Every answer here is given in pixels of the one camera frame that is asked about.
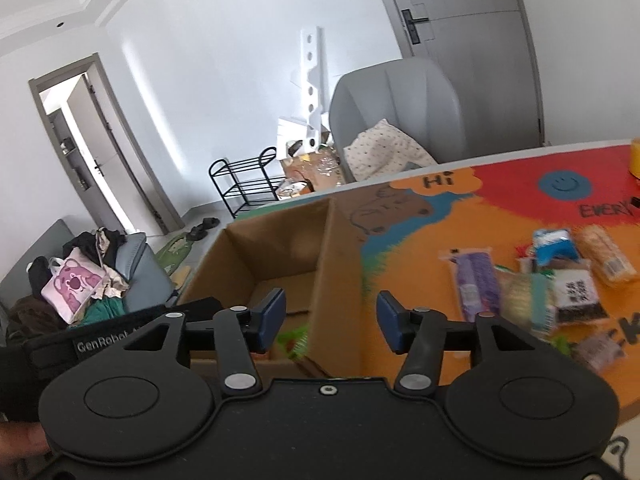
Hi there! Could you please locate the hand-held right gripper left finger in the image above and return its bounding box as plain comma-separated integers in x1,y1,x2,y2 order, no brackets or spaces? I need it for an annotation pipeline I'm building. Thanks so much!
122,287,287,395

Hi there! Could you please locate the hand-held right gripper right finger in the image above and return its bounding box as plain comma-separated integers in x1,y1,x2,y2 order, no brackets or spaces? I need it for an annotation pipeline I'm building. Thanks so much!
376,290,551,397

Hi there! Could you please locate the brown cardboard box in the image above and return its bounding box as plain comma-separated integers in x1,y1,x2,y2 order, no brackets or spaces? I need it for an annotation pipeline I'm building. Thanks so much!
177,195,371,381

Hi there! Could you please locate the purple snack packet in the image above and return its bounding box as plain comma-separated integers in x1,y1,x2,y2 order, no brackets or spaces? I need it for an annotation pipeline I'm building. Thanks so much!
440,247,502,323

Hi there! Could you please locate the green and yellow snack packet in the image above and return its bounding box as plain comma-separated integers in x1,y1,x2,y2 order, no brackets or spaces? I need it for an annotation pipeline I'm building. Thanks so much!
497,267,556,333

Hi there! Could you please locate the blue snack packet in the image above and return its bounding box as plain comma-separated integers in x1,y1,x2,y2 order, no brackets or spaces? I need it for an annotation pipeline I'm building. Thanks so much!
531,227,581,266

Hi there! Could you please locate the black and white snack packet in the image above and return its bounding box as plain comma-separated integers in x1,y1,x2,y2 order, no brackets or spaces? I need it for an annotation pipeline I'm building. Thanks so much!
547,267,610,326

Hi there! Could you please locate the clear snack packet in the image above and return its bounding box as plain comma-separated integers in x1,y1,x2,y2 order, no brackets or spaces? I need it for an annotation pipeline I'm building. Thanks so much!
570,327,628,373

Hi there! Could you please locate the orange biscuit packet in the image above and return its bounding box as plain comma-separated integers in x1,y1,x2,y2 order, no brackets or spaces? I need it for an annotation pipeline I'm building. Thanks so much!
572,225,638,288

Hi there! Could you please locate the person's left hand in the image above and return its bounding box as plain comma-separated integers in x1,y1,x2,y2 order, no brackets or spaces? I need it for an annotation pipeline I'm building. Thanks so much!
0,422,51,462

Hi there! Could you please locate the pink printed bag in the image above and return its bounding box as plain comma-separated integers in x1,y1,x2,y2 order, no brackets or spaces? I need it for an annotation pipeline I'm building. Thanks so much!
40,247,107,325

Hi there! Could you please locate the grey sofa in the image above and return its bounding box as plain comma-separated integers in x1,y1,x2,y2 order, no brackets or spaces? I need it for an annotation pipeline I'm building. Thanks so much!
0,217,176,331

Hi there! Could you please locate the pile of clothes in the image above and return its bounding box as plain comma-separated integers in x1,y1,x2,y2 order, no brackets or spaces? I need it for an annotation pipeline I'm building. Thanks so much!
7,227,131,331

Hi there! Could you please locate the green floor mat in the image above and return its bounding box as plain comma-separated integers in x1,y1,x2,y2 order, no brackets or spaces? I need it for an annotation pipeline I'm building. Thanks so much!
152,237,198,276

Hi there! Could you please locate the cardboard box of clutter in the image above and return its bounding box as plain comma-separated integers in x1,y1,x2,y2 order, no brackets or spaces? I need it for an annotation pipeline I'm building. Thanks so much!
277,142,346,196

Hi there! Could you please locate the black shoe rack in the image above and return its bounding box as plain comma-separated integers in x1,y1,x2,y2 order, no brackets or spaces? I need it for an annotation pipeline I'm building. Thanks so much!
208,146,288,220

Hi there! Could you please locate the dotted white pillow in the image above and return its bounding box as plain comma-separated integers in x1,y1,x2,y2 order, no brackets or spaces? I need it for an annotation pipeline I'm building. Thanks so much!
342,119,438,183

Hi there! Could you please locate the grey armchair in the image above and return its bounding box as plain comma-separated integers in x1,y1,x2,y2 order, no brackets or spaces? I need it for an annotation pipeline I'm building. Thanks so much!
327,57,463,183

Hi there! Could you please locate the white board with holes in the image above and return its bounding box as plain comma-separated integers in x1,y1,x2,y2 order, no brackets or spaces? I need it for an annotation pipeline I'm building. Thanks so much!
277,27,333,153

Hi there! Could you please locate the grey door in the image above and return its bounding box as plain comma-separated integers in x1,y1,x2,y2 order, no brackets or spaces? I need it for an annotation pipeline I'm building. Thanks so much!
367,0,548,163

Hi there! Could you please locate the grey doorway frame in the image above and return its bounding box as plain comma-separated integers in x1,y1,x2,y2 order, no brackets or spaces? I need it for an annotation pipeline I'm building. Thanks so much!
28,54,183,236

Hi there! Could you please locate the black door handle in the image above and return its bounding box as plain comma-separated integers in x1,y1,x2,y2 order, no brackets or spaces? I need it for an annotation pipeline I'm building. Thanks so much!
400,7,431,46

